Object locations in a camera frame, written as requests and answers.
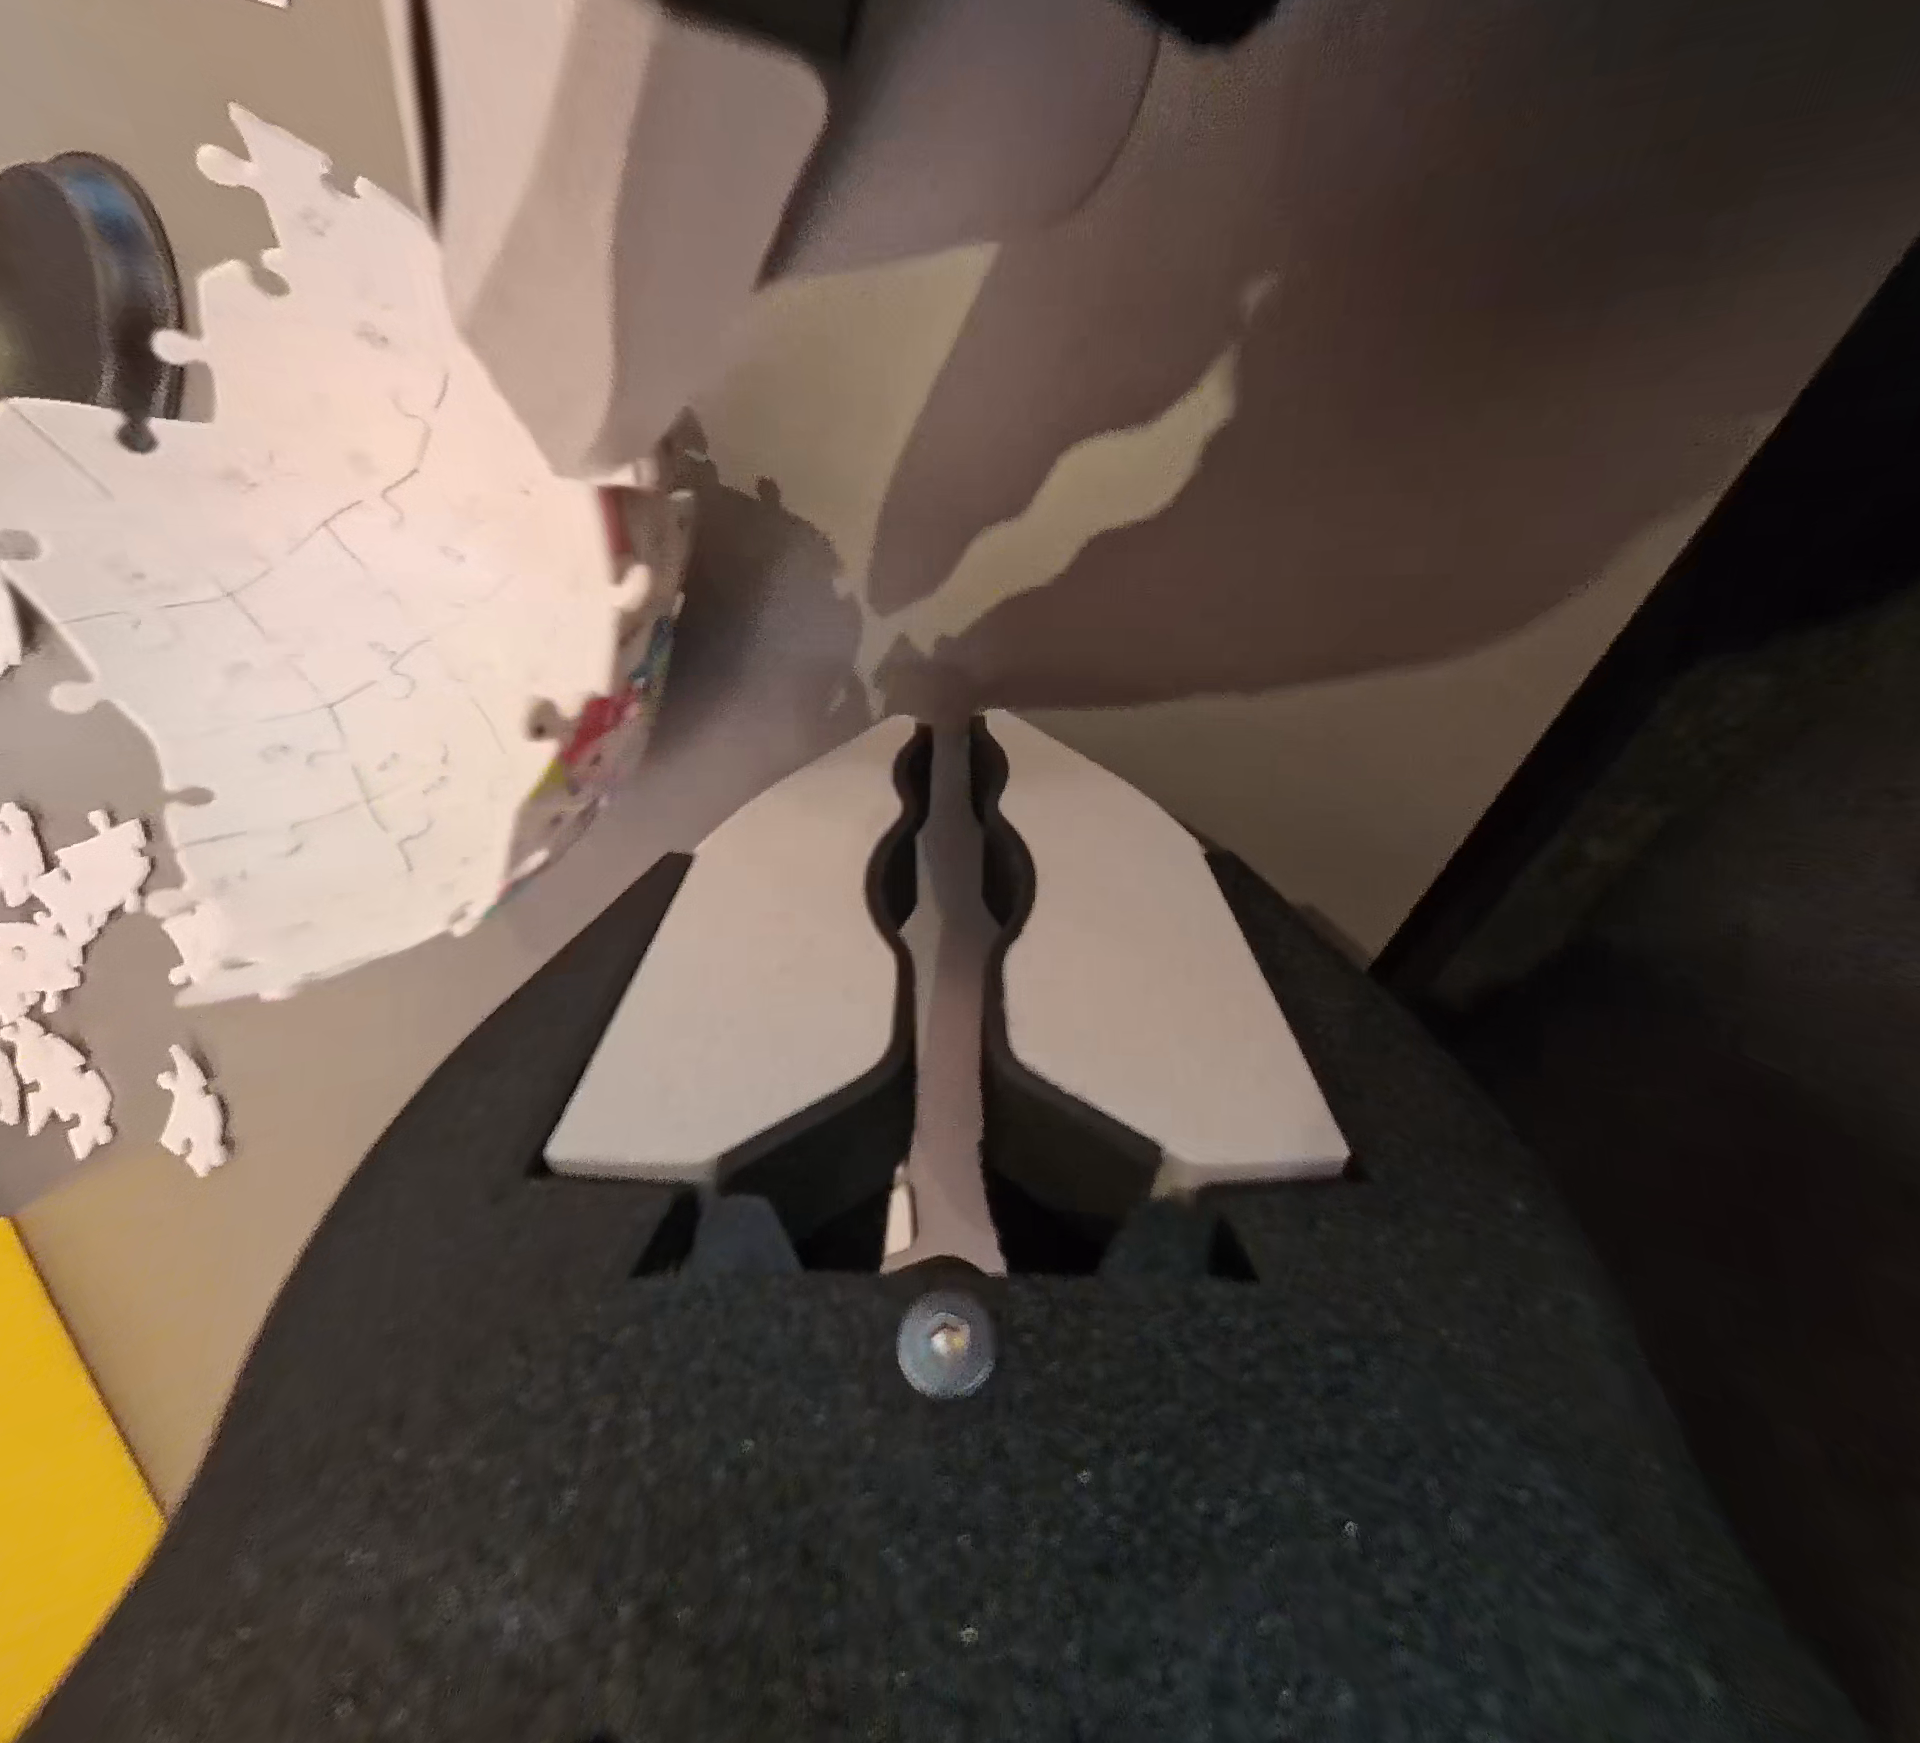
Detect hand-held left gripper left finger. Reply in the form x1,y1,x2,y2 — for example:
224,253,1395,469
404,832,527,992
541,715,939,1190

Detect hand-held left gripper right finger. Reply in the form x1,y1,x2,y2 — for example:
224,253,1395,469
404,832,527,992
965,711,1352,1193

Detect white jigsaw puzzle piece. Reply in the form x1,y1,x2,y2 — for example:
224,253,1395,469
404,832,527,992
882,718,1010,1276

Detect partly built puzzle ball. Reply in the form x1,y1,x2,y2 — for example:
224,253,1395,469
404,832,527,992
0,100,700,1009

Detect scatter of white puzzle pieces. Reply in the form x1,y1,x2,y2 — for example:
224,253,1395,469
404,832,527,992
0,797,235,1179

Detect black round ball stand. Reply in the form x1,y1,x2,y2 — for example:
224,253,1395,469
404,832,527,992
0,152,189,426

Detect yellow plastic bin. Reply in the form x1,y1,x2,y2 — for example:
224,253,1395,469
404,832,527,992
0,1214,167,1730

